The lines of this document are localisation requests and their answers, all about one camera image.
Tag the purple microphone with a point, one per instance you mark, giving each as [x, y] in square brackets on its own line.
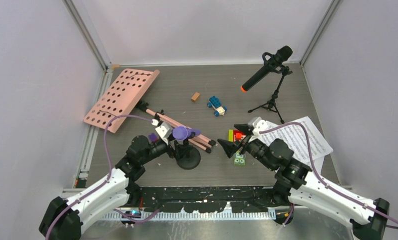
[182, 133]

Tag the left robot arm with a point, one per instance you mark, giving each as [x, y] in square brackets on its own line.
[68, 219]

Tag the brown wooden block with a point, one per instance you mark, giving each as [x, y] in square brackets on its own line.
[195, 97]

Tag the blue white toy car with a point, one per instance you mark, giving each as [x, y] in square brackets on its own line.
[215, 104]

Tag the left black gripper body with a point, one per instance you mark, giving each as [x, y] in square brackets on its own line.
[174, 153]

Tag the red window toy block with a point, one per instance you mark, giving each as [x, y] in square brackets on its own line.
[238, 135]

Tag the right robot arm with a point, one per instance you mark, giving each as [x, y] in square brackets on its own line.
[300, 184]

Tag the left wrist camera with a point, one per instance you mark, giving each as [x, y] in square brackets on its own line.
[164, 131]

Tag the lime green toy block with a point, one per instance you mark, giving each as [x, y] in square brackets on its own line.
[231, 135]

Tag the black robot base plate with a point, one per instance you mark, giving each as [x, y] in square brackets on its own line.
[206, 199]

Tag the black tripod mic stand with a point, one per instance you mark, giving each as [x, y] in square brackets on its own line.
[270, 105]

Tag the pink music stand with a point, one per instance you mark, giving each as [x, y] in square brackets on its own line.
[120, 98]

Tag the sheet music page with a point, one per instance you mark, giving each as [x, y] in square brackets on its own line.
[294, 136]
[318, 163]

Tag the purple red toy block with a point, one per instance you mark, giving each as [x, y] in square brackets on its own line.
[153, 137]

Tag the black round base mic stand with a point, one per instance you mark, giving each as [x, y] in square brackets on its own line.
[186, 155]

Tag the orange black microphone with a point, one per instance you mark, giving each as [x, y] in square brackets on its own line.
[272, 63]

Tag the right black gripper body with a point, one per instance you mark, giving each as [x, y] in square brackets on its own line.
[255, 147]

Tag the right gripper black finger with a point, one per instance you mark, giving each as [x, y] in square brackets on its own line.
[229, 147]
[244, 128]

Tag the green monster face block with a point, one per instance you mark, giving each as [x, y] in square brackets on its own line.
[239, 159]

